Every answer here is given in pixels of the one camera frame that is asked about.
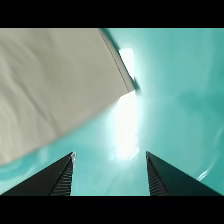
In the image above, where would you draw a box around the white garment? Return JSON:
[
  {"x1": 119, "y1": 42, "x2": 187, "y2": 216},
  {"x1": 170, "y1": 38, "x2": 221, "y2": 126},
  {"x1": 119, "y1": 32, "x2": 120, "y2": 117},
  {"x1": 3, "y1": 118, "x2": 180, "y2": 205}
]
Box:
[{"x1": 0, "y1": 28, "x2": 140, "y2": 167}]

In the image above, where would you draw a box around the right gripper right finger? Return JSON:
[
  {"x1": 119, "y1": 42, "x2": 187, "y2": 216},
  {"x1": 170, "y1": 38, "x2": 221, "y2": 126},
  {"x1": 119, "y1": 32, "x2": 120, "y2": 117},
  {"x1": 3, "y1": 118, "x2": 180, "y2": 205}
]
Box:
[{"x1": 145, "y1": 150, "x2": 223, "y2": 197}]

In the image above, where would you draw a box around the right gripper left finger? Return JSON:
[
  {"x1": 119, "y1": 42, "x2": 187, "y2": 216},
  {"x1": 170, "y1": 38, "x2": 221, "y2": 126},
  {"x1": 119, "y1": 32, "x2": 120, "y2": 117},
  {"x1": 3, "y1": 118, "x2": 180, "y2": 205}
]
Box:
[{"x1": 1, "y1": 151, "x2": 77, "y2": 197}]

